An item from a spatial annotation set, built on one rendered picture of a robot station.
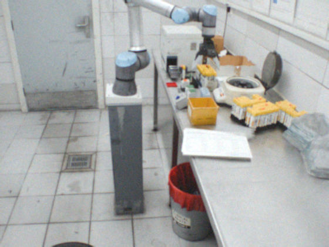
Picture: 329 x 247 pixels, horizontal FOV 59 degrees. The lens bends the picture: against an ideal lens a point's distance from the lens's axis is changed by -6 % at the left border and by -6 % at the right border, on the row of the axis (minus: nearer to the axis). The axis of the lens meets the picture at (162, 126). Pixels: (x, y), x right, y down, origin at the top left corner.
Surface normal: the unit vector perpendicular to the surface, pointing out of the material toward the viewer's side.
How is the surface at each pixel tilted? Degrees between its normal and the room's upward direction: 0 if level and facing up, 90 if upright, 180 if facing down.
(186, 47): 90
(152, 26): 90
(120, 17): 90
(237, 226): 0
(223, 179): 0
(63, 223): 0
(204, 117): 90
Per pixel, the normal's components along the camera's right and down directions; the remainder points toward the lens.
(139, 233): 0.02, -0.88
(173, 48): 0.13, 0.48
